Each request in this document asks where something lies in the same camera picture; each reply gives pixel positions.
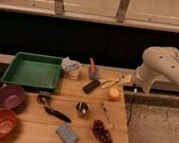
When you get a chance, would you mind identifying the black eraser block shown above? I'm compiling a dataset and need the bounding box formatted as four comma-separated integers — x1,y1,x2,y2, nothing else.
82,80,100,94

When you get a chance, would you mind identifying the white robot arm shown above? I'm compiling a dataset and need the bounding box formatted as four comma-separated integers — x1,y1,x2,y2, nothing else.
133,46,179,94

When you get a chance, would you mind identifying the grey cup with red tool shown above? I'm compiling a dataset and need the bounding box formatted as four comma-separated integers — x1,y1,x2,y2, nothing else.
88,58,98,80

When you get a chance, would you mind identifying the yellow wooden piece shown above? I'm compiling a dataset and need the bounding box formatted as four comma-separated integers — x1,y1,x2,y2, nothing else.
99,78,119,89

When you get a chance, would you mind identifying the crumpled white cloth in cup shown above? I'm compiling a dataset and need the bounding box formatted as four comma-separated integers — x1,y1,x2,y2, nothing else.
61,57,81,79

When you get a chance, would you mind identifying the thin metal utensil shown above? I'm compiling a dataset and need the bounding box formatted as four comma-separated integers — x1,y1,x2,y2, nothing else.
99,101,115,129

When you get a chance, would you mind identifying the orange fruit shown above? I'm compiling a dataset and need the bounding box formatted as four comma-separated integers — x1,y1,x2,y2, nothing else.
108,88,120,101

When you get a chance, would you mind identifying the small metal cup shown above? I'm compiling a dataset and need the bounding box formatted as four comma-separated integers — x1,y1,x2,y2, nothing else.
76,101,89,117

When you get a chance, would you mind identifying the dark grape bunch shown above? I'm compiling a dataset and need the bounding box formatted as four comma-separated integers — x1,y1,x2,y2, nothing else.
92,119,114,143

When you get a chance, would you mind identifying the green plastic tray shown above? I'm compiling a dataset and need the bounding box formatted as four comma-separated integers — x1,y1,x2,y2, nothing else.
2,52,62,92

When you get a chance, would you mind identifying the blue sponge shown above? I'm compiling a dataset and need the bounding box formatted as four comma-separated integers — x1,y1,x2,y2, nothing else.
56,123,78,143

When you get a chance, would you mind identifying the purple bowl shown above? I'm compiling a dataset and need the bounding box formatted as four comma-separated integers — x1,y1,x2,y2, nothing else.
0,84,26,109

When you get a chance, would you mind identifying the orange bowl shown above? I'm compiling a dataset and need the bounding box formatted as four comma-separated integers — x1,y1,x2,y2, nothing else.
0,109,17,139

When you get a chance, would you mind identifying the right metal post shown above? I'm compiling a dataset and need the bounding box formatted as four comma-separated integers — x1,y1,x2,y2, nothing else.
115,0,130,23

